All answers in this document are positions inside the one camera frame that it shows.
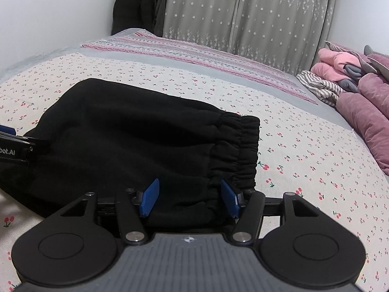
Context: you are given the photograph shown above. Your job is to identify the grey star print curtain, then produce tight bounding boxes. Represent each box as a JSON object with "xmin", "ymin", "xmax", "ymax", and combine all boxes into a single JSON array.
[{"xmin": 162, "ymin": 0, "xmax": 338, "ymax": 76}]

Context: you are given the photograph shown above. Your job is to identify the grey pillow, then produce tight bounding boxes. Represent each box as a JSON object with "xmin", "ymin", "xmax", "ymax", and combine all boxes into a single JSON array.
[{"xmin": 363, "ymin": 45, "xmax": 389, "ymax": 80}]

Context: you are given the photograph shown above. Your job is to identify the pink striped blanket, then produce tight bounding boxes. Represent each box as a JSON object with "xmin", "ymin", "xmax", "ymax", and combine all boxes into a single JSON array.
[{"xmin": 81, "ymin": 30, "xmax": 318, "ymax": 105}]

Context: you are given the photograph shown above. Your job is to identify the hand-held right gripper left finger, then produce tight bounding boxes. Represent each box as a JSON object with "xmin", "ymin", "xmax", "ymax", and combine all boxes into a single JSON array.
[{"xmin": 59, "ymin": 178, "xmax": 160, "ymax": 245}]

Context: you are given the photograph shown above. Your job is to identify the light pink garment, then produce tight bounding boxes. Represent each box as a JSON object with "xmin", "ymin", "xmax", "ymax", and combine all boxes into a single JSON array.
[{"xmin": 310, "ymin": 48, "xmax": 365, "ymax": 83}]

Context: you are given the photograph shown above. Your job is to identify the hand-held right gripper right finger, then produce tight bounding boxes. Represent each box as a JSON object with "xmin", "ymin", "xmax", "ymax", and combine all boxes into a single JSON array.
[{"xmin": 220, "ymin": 179, "xmax": 318, "ymax": 245}]

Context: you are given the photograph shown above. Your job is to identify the pink folded clothes pile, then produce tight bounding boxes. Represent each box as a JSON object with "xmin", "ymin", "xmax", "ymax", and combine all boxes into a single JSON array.
[{"xmin": 325, "ymin": 41, "xmax": 389, "ymax": 176}]

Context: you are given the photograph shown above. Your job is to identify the dark hanging clothes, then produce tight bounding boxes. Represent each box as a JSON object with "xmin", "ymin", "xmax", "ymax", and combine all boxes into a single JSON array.
[{"xmin": 111, "ymin": 0, "xmax": 167, "ymax": 37}]

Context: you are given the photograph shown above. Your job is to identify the black pants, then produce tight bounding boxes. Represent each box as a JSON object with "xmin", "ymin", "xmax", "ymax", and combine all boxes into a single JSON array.
[{"xmin": 0, "ymin": 77, "xmax": 261, "ymax": 228}]

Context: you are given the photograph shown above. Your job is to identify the cherry print bed sheet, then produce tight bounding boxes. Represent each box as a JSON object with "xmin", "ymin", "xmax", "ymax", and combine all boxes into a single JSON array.
[{"xmin": 0, "ymin": 52, "xmax": 389, "ymax": 292}]

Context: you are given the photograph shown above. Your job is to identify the grey cloth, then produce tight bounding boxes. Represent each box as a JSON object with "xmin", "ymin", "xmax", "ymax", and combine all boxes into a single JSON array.
[{"xmin": 334, "ymin": 63, "xmax": 369, "ymax": 93}]

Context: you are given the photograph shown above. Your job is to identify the striped cloth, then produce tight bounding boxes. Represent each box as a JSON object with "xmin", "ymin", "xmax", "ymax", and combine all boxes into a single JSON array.
[{"xmin": 296, "ymin": 70, "xmax": 345, "ymax": 108}]

